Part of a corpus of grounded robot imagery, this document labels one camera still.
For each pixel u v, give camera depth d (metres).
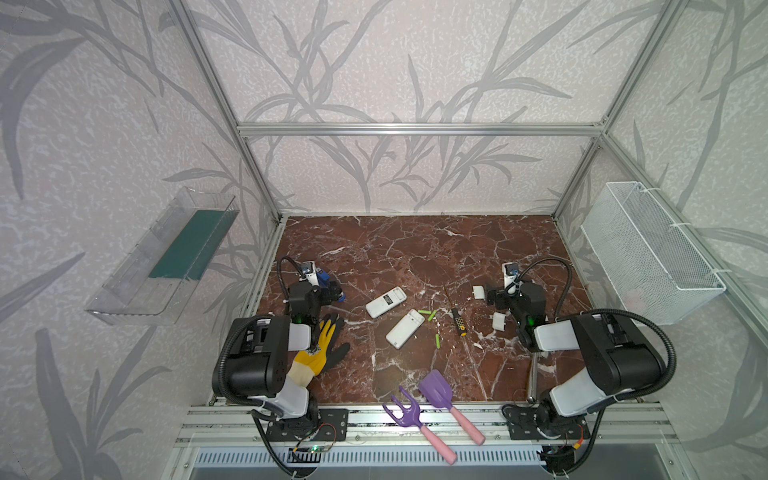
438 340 0.88
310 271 0.81
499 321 0.92
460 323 0.89
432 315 0.93
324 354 0.83
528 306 0.72
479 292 0.98
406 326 0.89
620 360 0.46
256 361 0.46
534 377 0.80
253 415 0.66
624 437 0.72
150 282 0.65
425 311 0.94
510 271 0.81
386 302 0.94
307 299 0.72
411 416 0.75
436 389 0.79
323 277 0.99
